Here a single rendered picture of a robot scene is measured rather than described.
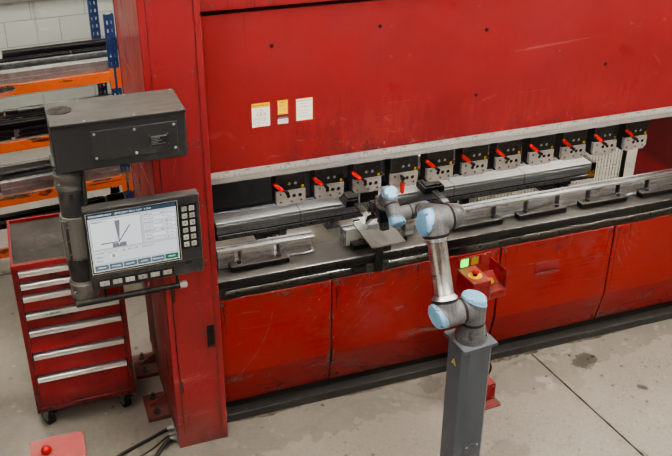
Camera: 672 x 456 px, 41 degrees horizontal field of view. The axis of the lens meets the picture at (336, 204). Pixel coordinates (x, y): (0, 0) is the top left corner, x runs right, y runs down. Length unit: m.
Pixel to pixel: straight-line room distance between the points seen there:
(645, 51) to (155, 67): 2.61
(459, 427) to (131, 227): 1.83
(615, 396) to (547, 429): 0.51
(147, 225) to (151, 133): 0.38
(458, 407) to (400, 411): 0.69
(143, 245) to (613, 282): 2.95
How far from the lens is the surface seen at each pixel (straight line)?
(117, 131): 3.40
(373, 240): 4.39
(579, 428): 4.96
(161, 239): 3.60
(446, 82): 4.42
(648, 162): 6.09
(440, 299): 3.92
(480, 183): 5.10
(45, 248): 4.56
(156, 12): 3.65
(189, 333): 4.31
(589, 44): 4.79
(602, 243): 5.27
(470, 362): 4.11
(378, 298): 4.68
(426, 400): 4.98
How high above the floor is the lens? 3.17
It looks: 27 degrees down
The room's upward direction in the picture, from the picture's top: straight up
